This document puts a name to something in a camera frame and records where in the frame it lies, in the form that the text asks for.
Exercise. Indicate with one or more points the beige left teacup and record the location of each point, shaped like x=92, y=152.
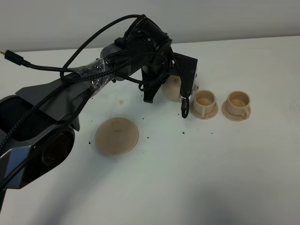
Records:
x=204, y=97

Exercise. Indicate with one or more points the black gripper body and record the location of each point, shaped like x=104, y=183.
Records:
x=154, y=45

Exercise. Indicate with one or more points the beige teapot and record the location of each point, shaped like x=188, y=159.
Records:
x=171, y=88

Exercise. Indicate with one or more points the beige round teapot plate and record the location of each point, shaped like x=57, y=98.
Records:
x=116, y=136

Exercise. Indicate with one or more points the beige right teacup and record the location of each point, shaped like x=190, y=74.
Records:
x=238, y=104

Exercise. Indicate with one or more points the beige left cup saucer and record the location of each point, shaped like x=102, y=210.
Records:
x=204, y=112

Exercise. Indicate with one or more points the beige right cup saucer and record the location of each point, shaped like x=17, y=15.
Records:
x=232, y=116

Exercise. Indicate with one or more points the beige teacup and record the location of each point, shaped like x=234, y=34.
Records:
x=204, y=97
x=238, y=104

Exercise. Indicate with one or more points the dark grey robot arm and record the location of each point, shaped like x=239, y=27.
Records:
x=38, y=123

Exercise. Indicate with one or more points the beige cup saucer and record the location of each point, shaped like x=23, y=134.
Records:
x=204, y=112
x=232, y=116

